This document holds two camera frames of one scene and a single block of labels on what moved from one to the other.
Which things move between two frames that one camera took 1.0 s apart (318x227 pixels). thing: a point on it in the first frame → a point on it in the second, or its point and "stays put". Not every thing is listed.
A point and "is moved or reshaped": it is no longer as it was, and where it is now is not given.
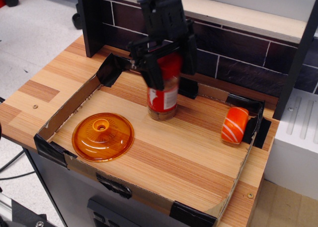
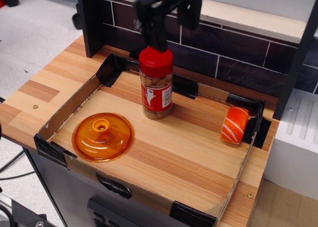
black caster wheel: [76, 19] stays put
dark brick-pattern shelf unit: [261, 41] stays put
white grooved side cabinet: [292, 162] stays put
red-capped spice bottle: [162, 105] is moved or reshaped
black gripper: [168, 27] → [152, 20]
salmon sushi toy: [234, 124] stays put
